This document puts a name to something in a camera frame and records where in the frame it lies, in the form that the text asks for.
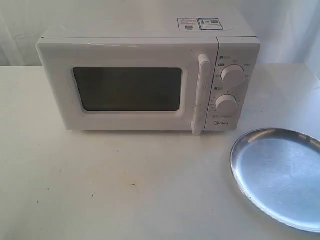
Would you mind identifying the lower white control knob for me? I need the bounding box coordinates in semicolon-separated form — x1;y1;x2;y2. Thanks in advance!
215;94;238;114

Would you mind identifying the white microwave door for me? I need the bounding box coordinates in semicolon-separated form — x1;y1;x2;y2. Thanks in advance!
36;37;219;135

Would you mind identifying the white and blue label sticker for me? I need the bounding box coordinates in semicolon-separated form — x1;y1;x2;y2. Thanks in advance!
177;17;224;31

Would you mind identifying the white microwave oven body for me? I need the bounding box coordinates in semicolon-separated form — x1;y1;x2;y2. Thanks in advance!
40;15;260;134

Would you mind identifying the round metal tray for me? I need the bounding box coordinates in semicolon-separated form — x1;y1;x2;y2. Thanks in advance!
230;128;320;233

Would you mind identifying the upper white control knob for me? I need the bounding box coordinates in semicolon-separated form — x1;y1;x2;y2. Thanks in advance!
221;64;245;88

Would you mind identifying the white control knob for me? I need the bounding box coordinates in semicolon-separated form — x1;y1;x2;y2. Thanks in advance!
215;94;238;114
221;64;245;88

